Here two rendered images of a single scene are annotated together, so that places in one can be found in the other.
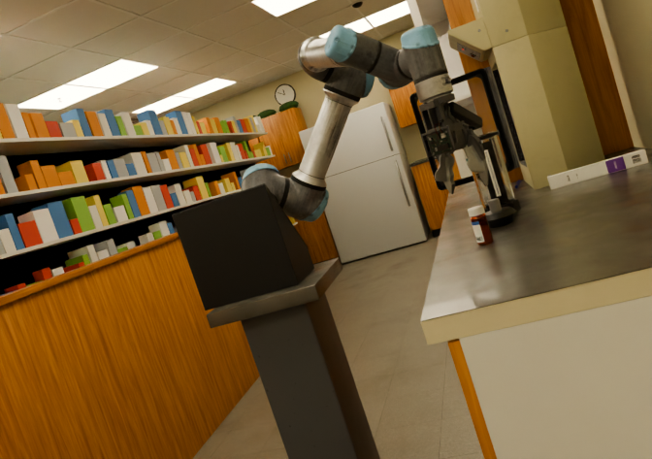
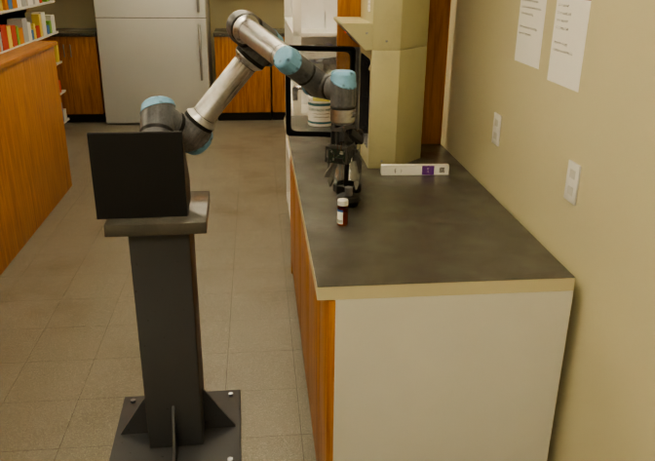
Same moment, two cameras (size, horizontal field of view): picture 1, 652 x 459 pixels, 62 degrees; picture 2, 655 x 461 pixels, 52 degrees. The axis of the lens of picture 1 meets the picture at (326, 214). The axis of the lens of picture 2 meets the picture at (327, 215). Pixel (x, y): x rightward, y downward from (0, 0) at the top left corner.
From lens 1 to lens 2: 96 cm
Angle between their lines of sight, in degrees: 27
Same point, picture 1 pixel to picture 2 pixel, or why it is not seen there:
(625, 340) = (417, 315)
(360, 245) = (134, 107)
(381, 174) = (179, 34)
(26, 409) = not seen: outside the picture
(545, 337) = (380, 307)
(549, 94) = (400, 100)
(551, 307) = (388, 292)
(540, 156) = (379, 145)
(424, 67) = (342, 102)
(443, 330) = (328, 293)
